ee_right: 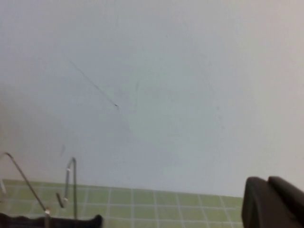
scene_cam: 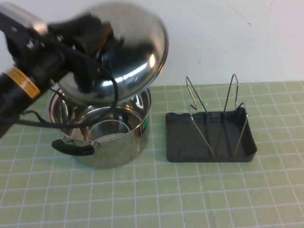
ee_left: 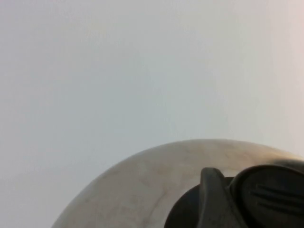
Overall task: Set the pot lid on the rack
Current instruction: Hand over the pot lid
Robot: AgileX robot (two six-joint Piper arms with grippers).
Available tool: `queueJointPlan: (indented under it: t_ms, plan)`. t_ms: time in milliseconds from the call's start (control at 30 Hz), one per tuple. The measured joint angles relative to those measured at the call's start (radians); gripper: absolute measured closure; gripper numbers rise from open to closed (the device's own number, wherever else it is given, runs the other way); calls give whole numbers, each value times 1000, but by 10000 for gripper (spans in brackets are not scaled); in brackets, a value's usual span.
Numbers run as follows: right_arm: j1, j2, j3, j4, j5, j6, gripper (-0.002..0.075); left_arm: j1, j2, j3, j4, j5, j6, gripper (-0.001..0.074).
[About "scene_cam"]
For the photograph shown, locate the steel pot lid black knob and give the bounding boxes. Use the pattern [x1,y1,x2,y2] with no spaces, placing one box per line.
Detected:
[57,1,170,107]

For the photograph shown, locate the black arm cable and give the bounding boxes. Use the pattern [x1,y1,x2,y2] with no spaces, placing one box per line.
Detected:
[14,30,118,129]

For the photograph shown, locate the steel wire lid rack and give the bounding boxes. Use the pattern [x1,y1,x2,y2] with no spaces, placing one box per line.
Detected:
[185,74,249,158]

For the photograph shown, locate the green checked table mat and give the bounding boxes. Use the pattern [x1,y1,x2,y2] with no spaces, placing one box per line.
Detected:
[0,80,304,228]

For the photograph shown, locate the stainless steel cooking pot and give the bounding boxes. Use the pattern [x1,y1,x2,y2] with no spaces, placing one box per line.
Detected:
[49,86,152,170]

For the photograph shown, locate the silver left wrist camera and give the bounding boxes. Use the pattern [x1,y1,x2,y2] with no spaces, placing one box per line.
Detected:
[0,1,49,36]

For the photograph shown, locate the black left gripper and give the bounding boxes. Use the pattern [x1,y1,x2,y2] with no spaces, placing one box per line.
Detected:
[4,10,104,83]

